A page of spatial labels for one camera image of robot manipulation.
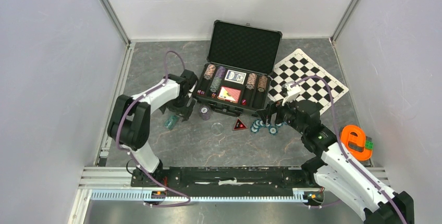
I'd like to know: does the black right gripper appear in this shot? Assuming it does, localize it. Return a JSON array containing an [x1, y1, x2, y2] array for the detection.
[[256, 94, 306, 135]]

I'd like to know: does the brown poker chip stack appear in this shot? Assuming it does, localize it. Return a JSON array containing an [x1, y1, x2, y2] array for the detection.
[[257, 76, 268, 92]]

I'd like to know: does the orange blue poker chip stack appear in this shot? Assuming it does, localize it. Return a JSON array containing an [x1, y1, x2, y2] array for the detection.
[[246, 73, 257, 90]]

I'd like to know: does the green yellow blue chip stack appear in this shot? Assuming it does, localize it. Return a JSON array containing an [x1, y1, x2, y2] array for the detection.
[[210, 77, 222, 93]]

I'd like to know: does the pink poker chip stack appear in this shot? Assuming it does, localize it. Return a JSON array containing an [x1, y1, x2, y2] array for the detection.
[[203, 64, 216, 80]]

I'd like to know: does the purple poker chip stack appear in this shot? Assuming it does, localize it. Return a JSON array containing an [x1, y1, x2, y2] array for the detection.
[[215, 66, 226, 79]]

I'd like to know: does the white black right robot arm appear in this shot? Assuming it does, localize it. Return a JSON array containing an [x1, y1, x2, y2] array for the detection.
[[257, 100, 415, 223]]

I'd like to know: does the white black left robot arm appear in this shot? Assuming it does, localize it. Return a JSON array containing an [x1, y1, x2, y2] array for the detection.
[[107, 69, 198, 186]]

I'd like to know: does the green 50 chip lower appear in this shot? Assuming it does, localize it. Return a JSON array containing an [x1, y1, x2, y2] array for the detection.
[[268, 127, 278, 135]]

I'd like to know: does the teal poker chip stack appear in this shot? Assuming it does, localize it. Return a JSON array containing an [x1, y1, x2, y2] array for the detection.
[[164, 115, 179, 130]]

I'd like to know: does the black red all-in triangle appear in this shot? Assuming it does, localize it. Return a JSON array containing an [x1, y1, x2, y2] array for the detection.
[[233, 118, 248, 131]]

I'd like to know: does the red playing card deck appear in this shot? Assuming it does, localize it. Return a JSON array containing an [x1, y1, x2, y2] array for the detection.
[[217, 86, 241, 103]]

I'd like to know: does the clear dealer button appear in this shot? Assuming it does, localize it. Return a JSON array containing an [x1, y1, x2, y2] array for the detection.
[[211, 122, 225, 136]]

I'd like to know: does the blue playing card deck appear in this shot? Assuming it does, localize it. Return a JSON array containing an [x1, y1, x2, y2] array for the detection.
[[224, 70, 247, 84]]

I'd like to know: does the black poker case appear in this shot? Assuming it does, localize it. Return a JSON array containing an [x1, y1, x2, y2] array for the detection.
[[193, 20, 283, 117]]

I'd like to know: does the black white chessboard mat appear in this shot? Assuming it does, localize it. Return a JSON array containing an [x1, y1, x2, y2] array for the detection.
[[267, 48, 349, 116]]

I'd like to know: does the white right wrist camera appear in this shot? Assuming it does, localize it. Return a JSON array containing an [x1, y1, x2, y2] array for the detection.
[[281, 82, 301, 106]]

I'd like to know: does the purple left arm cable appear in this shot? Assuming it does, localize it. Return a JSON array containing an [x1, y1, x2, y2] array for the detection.
[[115, 50, 191, 208]]

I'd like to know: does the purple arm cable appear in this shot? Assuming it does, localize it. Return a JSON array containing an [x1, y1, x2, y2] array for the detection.
[[115, 50, 191, 208], [292, 75, 408, 224]]

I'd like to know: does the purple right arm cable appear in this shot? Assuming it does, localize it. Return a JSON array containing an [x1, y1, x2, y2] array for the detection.
[[292, 75, 408, 224]]

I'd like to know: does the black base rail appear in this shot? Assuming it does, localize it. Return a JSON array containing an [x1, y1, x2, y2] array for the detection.
[[130, 167, 325, 202]]

